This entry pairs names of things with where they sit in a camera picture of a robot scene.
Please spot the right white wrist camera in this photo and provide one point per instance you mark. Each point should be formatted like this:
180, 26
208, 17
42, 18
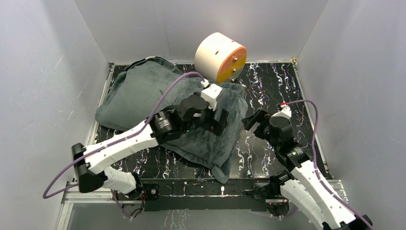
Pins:
285, 111

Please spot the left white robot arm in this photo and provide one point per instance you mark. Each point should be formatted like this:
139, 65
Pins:
92, 164

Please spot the aluminium left frame rail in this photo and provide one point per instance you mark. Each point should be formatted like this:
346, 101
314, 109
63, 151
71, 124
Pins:
92, 127

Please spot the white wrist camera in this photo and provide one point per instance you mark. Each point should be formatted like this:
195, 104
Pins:
285, 111
210, 93

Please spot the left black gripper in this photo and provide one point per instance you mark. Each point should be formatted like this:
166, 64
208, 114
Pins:
210, 117

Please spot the aluminium front frame rail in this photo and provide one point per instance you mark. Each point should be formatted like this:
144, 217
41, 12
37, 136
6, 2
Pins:
95, 196

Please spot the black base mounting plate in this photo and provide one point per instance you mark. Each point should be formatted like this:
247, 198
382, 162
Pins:
259, 199

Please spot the white orange cylindrical drum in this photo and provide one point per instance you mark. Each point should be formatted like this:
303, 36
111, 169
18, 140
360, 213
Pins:
220, 58

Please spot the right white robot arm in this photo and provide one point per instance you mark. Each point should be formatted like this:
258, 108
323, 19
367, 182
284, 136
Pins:
300, 182

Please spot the grey plush pillowcase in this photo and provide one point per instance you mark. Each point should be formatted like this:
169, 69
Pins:
151, 84

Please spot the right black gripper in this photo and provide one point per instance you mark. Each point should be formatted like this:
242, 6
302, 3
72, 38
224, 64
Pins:
260, 116

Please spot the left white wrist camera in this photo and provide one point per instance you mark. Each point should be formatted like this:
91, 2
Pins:
210, 93

